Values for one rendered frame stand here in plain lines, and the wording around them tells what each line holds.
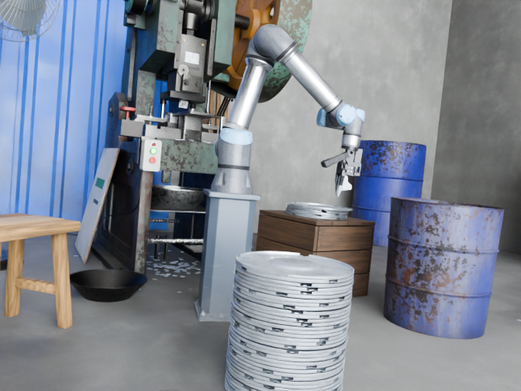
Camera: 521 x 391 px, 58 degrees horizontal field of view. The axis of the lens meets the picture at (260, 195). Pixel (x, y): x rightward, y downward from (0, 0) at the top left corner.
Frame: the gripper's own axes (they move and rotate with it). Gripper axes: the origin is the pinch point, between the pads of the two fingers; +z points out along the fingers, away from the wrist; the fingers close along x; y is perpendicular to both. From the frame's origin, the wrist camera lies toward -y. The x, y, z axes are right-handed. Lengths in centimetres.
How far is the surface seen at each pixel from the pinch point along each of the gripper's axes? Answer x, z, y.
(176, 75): 49, -42, -76
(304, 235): 5.0, 20.2, -9.2
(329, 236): 3.4, 18.8, 1.2
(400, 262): -22.7, 20.8, 22.6
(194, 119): 43, -22, -63
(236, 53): 91, -66, -47
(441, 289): -35, 26, 34
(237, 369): -86, 39, -41
